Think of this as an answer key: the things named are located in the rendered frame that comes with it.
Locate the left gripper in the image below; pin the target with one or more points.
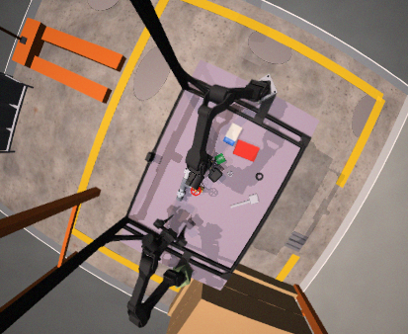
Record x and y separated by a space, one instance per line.
214 173

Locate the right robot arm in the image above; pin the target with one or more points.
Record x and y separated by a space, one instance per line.
147 267

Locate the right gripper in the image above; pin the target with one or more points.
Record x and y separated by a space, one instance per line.
159 224

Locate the red rectangular block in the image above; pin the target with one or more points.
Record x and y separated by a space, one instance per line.
246 150

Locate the grey pipe with red valve handwheels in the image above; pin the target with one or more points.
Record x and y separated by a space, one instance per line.
183 186

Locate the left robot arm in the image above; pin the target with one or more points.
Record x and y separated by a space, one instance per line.
197 160

